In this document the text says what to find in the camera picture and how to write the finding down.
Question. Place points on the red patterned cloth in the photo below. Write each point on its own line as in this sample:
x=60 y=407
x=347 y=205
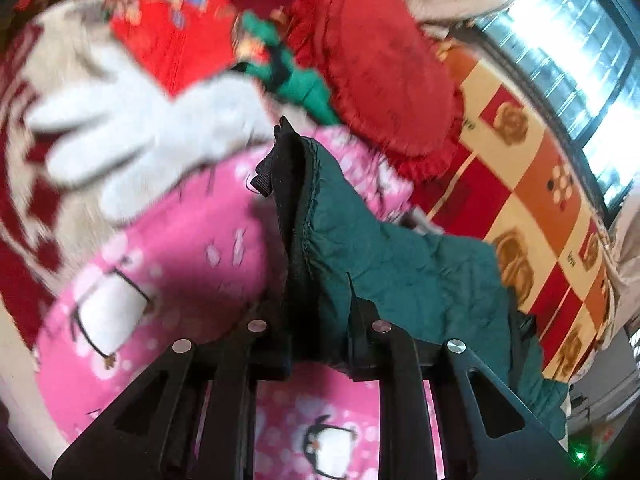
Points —
x=178 y=42

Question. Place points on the pink penguin blanket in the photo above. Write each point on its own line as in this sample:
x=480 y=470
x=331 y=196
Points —
x=190 y=268

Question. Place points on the red heart pillow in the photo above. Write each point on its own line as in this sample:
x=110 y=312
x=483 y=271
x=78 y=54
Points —
x=386 y=83

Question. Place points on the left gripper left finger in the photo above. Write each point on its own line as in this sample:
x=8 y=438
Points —
x=191 y=414

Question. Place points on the orange red rose blanket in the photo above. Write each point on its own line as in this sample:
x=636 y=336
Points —
x=511 y=185

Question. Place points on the green knitted cloth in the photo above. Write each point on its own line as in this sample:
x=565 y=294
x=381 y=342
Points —
x=261 y=53

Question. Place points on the dark green quilted jacket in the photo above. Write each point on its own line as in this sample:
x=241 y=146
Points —
x=436 y=287

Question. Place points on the white plush toy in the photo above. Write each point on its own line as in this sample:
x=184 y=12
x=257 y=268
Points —
x=119 y=125

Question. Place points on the window with bars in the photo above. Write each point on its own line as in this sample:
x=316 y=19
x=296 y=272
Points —
x=579 y=61

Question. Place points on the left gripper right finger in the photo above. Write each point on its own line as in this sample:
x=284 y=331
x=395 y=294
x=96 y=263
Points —
x=444 y=414

